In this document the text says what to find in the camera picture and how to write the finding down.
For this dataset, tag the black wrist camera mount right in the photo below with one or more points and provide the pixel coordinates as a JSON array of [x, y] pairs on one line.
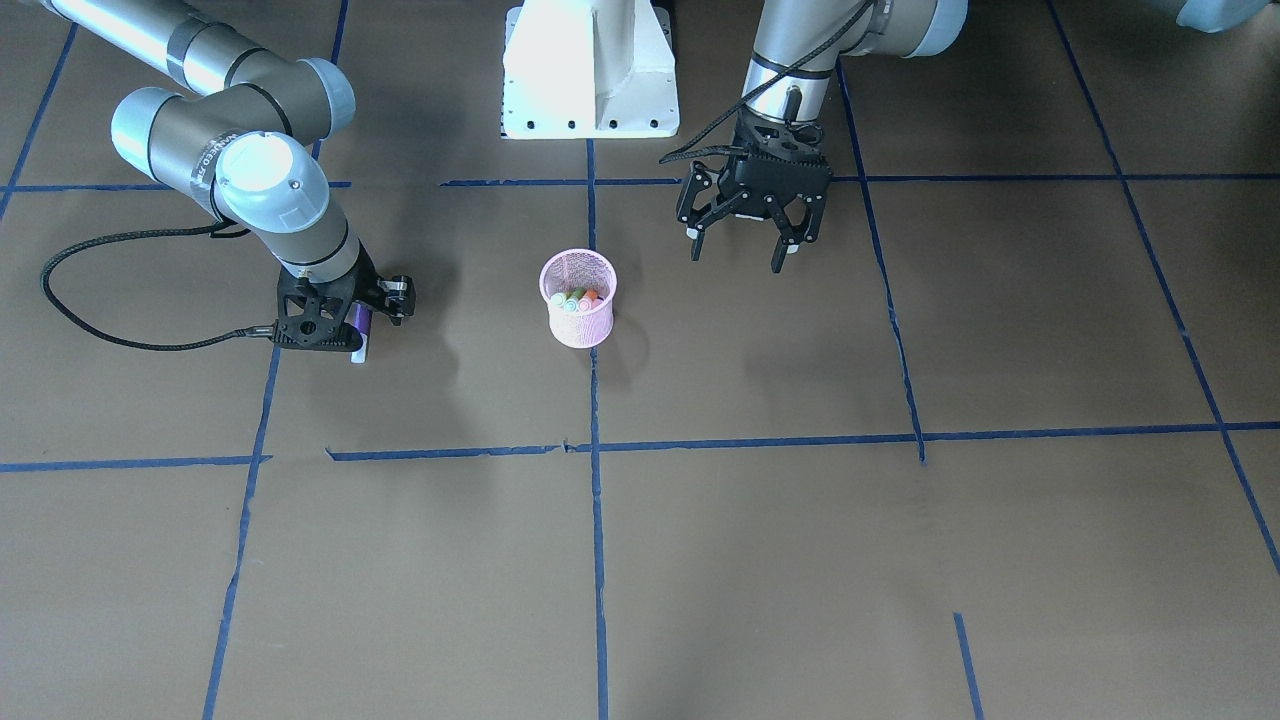
[[341, 336]]

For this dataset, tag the purple highlighter pen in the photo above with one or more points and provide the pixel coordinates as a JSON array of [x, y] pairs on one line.
[[361, 319]]

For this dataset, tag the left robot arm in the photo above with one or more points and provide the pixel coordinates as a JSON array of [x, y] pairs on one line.
[[996, 125]]

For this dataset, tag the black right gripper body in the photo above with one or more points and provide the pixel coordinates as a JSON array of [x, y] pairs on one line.
[[396, 293]]

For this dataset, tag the pink mesh pen holder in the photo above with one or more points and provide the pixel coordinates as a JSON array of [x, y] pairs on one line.
[[578, 287]]

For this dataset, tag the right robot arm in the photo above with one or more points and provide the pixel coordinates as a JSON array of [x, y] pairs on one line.
[[235, 139]]

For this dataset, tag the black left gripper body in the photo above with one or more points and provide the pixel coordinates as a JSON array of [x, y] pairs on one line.
[[700, 197]]

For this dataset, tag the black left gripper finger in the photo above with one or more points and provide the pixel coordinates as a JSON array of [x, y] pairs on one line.
[[791, 234], [706, 197]]

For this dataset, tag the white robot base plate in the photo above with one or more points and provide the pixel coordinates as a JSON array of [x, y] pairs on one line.
[[589, 69]]

